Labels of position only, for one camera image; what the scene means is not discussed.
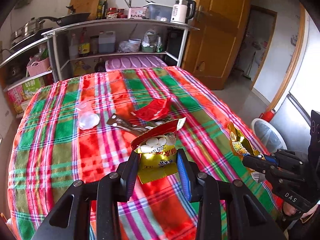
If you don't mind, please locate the grey metal shelf rack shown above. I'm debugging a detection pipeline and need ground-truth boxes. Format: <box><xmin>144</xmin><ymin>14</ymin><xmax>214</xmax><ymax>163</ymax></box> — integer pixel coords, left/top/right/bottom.
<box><xmin>1</xmin><ymin>18</ymin><xmax>193</xmax><ymax>91</ymax></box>

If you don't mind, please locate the pink chopstick holder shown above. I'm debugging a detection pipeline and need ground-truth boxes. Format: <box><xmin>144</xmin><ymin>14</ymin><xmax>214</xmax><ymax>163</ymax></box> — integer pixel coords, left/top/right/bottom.
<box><xmin>127</xmin><ymin>7</ymin><xmax>146</xmax><ymax>20</ymax></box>

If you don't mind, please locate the white patterned sachet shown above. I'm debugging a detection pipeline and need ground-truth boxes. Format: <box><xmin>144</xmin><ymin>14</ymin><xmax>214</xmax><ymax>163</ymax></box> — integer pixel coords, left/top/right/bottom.
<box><xmin>152</xmin><ymin>116</ymin><xmax>174</xmax><ymax>127</ymax></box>

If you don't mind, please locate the green cardboard box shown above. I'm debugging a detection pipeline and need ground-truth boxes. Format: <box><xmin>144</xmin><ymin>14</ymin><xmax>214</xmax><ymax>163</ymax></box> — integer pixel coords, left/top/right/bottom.
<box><xmin>7</xmin><ymin>77</ymin><xmax>45</xmax><ymax>114</ymax></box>

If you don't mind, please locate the brown coffee sachet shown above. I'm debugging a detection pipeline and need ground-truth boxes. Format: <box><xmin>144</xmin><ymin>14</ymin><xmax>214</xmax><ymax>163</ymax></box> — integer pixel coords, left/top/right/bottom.
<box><xmin>107</xmin><ymin>113</ymin><xmax>154</xmax><ymax>137</ymax></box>

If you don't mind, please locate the white trash bin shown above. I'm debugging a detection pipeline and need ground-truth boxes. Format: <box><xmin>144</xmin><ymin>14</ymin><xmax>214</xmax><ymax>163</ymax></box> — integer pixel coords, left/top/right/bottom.
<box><xmin>251</xmin><ymin>118</ymin><xmax>287</xmax><ymax>153</ymax></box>

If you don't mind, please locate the red flat wrapper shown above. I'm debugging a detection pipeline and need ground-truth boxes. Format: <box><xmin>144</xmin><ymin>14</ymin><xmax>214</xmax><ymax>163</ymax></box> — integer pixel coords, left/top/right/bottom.
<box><xmin>131</xmin><ymin>98</ymin><xmax>171</xmax><ymax>121</ymax></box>

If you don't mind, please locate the white electric kettle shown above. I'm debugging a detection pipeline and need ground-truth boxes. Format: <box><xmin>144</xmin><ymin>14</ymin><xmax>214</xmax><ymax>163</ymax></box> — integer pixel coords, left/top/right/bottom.
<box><xmin>170</xmin><ymin>0</ymin><xmax>196</xmax><ymax>24</ymax></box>

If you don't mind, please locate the yellow red snack bag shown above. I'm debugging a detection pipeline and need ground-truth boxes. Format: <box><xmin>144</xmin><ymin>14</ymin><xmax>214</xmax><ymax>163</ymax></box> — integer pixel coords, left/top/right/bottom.
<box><xmin>131</xmin><ymin>118</ymin><xmax>186</xmax><ymax>184</ymax></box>

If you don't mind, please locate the black frying pan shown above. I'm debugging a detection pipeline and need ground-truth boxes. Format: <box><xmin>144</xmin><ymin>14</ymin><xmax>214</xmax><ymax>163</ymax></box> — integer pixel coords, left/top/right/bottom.
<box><xmin>39</xmin><ymin>5</ymin><xmax>90</xmax><ymax>27</ymax></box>

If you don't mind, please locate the wooden cutting board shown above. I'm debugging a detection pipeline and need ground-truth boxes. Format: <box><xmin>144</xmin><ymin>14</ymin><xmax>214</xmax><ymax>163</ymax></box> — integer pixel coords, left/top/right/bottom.
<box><xmin>69</xmin><ymin>0</ymin><xmax>99</xmax><ymax>20</ymax></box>

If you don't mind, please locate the pink storage box lid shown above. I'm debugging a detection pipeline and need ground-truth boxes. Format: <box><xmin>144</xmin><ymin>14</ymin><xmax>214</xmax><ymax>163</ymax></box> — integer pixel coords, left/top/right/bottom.
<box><xmin>105</xmin><ymin>55</ymin><xmax>167</xmax><ymax>72</ymax></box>

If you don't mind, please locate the clear plastic cup lid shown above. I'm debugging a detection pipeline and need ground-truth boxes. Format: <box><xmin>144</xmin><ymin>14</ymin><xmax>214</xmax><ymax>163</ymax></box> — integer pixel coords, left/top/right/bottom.
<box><xmin>76</xmin><ymin>100</ymin><xmax>100</xmax><ymax>131</ymax></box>

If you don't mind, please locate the yellow label bottle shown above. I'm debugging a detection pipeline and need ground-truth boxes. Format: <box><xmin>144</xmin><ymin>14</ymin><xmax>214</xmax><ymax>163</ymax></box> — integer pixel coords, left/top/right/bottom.
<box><xmin>78</xmin><ymin>27</ymin><xmax>90</xmax><ymax>57</ymax></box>

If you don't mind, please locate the clear plastic storage box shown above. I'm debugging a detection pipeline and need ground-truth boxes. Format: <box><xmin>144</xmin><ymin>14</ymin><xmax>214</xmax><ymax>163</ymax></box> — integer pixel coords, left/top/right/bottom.
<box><xmin>144</xmin><ymin>3</ymin><xmax>172</xmax><ymax>22</ymax></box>

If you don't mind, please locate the translucent oil jug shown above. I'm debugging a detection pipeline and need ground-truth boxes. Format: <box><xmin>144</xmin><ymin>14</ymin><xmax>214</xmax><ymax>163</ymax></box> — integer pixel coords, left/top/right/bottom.
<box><xmin>98</xmin><ymin>31</ymin><xmax>116</xmax><ymax>54</ymax></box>

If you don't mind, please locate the plaid tablecloth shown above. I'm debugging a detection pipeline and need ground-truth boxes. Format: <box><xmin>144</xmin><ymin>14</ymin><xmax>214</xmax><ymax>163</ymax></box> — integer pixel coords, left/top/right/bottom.
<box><xmin>8</xmin><ymin>67</ymin><xmax>283</xmax><ymax>239</ymax></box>

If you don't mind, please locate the wooden door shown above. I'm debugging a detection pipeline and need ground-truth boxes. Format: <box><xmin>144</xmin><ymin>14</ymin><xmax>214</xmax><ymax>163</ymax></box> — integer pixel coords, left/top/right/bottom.
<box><xmin>182</xmin><ymin>0</ymin><xmax>251</xmax><ymax>90</ymax></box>

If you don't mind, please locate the dark sauce bottle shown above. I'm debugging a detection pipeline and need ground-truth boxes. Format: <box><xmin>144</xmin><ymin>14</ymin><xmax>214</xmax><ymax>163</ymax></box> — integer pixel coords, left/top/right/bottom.
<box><xmin>101</xmin><ymin>0</ymin><xmax>108</xmax><ymax>19</ymax></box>

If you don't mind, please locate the steel pot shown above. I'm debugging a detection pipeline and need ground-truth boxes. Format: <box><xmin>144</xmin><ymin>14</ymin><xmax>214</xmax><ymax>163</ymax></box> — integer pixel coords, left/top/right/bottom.
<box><xmin>11</xmin><ymin>17</ymin><xmax>46</xmax><ymax>46</ymax></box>

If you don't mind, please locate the pink woven basket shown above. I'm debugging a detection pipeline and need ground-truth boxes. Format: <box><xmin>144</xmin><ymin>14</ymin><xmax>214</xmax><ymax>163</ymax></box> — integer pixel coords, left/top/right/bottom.
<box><xmin>27</xmin><ymin>58</ymin><xmax>50</xmax><ymax>76</ymax></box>

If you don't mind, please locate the gold foil wrapper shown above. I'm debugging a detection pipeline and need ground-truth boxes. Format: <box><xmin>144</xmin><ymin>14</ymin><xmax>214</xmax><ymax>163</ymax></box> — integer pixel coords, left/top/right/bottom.
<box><xmin>227</xmin><ymin>122</ymin><xmax>260</xmax><ymax>161</ymax></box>

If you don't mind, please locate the person's right hand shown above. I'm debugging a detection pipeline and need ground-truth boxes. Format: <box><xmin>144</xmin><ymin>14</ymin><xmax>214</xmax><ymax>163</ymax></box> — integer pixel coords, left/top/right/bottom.
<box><xmin>283</xmin><ymin>202</ymin><xmax>319</xmax><ymax>223</ymax></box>

